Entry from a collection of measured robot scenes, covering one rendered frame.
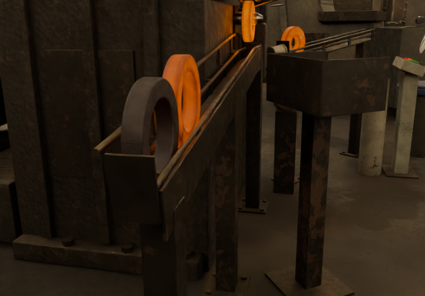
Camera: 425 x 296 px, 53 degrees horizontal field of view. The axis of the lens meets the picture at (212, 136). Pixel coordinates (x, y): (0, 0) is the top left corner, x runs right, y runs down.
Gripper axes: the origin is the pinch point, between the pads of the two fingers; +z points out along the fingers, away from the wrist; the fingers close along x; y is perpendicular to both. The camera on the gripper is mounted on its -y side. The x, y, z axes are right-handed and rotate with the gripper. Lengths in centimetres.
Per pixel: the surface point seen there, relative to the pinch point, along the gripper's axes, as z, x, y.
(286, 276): 81, -107, -31
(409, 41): -5, 134, 21
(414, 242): 66, -74, 12
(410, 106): 27.4, 2.3, 8.6
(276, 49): 21, -30, -64
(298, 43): 17, -14, -56
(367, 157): 59, -2, 0
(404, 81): 16.6, 2.4, 0.4
